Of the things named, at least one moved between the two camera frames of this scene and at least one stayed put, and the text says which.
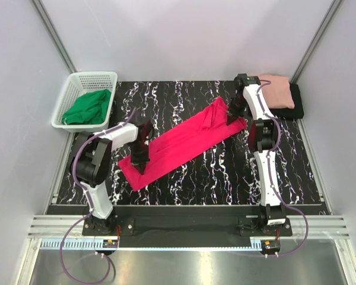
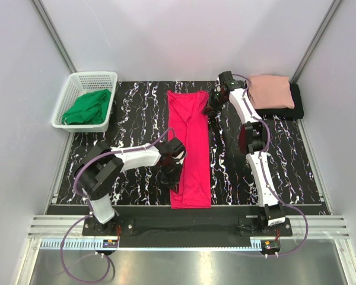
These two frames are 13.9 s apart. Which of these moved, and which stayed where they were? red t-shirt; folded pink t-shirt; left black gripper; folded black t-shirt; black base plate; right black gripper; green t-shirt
Moved: right black gripper; red t-shirt; left black gripper
Stayed: folded pink t-shirt; black base plate; green t-shirt; folded black t-shirt
